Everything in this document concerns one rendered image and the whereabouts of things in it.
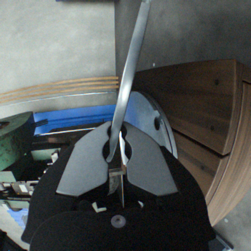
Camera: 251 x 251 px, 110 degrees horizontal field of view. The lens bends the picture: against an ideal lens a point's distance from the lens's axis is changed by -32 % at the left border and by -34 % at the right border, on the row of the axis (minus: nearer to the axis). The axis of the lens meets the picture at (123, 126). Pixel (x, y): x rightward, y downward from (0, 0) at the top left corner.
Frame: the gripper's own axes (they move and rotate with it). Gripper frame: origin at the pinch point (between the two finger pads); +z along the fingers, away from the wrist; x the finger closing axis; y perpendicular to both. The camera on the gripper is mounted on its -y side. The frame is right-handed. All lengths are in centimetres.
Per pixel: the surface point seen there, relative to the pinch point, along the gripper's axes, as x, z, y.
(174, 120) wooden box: 8.1, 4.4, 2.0
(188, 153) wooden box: 9.1, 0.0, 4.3
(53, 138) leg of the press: -55, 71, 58
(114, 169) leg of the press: -1, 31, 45
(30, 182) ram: -63, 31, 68
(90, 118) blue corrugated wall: -40, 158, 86
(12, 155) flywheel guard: -62, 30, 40
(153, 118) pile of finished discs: 6.0, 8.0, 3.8
